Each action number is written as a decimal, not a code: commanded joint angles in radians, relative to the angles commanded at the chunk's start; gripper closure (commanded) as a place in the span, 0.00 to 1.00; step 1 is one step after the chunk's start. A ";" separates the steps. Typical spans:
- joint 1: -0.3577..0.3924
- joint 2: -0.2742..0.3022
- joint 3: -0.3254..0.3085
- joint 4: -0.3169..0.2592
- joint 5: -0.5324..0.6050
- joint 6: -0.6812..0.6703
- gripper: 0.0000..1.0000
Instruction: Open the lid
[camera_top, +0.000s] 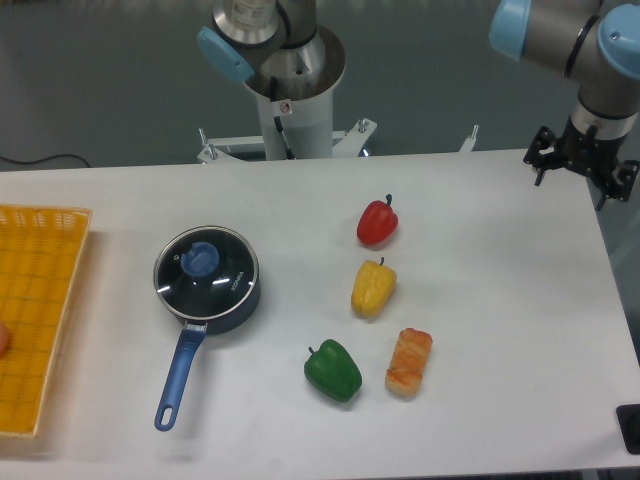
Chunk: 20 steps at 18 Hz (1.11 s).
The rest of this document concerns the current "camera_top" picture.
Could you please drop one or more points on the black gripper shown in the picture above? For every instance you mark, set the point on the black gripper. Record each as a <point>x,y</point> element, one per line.
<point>587,155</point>

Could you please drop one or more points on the glass lid blue knob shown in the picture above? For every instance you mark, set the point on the glass lid blue knob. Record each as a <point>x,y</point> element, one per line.
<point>207,273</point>

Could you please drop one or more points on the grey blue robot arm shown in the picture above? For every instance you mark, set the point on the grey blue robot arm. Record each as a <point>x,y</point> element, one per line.
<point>594,46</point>

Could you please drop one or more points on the red bell pepper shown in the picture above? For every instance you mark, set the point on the red bell pepper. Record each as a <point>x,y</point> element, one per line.
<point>377,222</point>

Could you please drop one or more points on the yellow bell pepper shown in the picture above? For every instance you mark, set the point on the yellow bell pepper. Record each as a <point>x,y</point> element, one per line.
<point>374,284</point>

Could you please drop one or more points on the black device at table edge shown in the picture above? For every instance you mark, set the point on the black device at table edge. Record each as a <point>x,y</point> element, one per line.
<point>628,417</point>

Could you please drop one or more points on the orange toasted bread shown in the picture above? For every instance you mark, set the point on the orange toasted bread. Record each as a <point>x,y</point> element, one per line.
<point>405,372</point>

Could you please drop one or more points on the green bell pepper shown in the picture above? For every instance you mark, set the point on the green bell pepper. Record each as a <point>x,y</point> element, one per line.
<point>332,371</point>

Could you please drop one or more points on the dark blue saucepan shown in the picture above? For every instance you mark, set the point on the dark blue saucepan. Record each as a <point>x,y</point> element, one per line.
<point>191,337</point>

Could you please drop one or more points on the yellow woven basket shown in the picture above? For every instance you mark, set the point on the yellow woven basket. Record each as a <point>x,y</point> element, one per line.
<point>41,248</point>

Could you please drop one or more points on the white base frame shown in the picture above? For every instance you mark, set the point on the white base frame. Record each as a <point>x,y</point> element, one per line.
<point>346,144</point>

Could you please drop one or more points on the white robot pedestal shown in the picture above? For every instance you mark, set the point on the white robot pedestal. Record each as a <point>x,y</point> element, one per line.
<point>293,90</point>

